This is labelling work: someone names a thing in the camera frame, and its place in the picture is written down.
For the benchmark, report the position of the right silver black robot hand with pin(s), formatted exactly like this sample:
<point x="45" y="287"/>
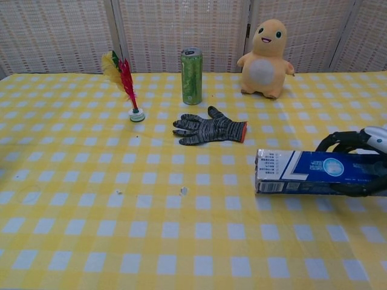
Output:
<point x="375" y="139"/>

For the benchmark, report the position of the blue toothpaste box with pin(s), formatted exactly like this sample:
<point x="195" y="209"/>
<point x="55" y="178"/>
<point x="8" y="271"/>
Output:
<point x="296" y="170"/>

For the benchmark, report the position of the orange plush toy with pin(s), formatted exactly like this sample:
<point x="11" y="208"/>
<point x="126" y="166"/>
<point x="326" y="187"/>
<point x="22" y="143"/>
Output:
<point x="264" y="66"/>

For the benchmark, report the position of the grey knit work glove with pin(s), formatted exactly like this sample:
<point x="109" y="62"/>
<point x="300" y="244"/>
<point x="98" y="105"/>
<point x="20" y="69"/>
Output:
<point x="211" y="130"/>

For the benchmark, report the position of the green drink can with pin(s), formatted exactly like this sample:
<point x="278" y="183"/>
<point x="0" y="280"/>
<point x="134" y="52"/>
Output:
<point x="192" y="78"/>

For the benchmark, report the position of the bamboo folding screen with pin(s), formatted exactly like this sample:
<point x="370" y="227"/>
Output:
<point x="181" y="30"/>

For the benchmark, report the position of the yellow checkered tablecloth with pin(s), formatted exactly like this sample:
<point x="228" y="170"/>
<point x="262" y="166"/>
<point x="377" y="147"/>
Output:
<point x="121" y="226"/>

